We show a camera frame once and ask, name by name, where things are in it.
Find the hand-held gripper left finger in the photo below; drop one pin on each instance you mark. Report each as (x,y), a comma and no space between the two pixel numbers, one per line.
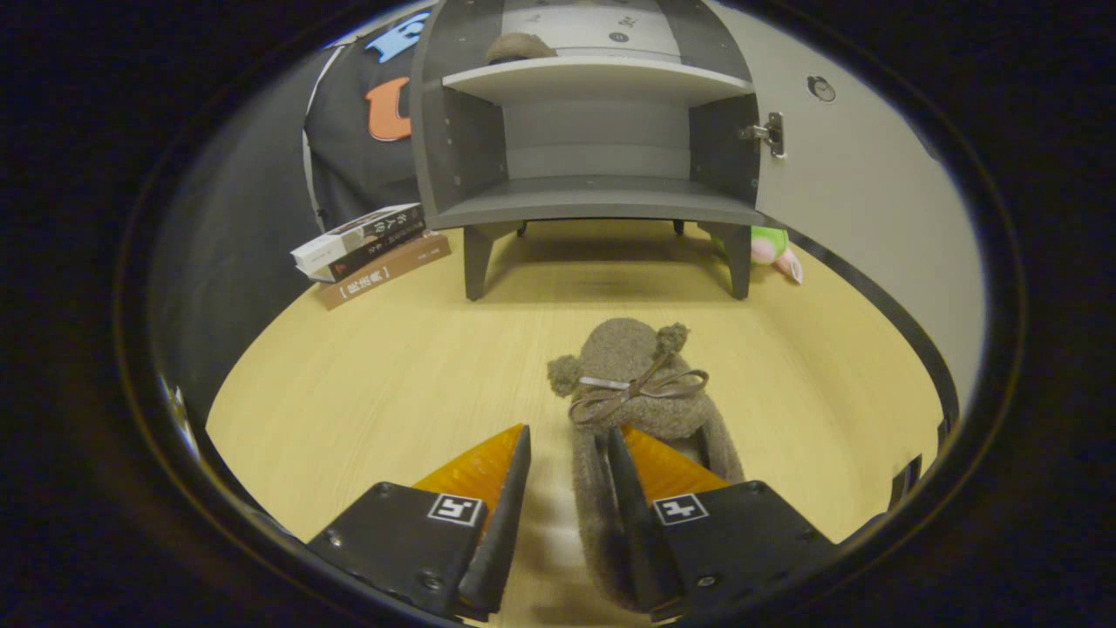
(506,523)

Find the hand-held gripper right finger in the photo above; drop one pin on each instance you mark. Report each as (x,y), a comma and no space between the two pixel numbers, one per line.
(636,541)

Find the brown fuzzy slipper shoe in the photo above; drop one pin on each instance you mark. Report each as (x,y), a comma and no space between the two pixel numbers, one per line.
(623,349)
(519,48)

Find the grey shoe cabinet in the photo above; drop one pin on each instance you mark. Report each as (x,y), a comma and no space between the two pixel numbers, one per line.
(593,205)

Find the beige shoe cabinet door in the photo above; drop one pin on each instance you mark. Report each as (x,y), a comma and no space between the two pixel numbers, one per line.
(872,218)

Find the brown cover book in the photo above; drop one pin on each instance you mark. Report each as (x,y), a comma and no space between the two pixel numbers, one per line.
(392,270)

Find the dark cover book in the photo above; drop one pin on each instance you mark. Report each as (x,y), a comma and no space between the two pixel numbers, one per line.
(384,249)

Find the green and pink plush toy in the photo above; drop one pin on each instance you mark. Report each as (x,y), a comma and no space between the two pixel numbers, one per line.
(772,249)

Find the black backdrop cloth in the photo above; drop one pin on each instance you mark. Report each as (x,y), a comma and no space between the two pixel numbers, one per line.
(349,166)

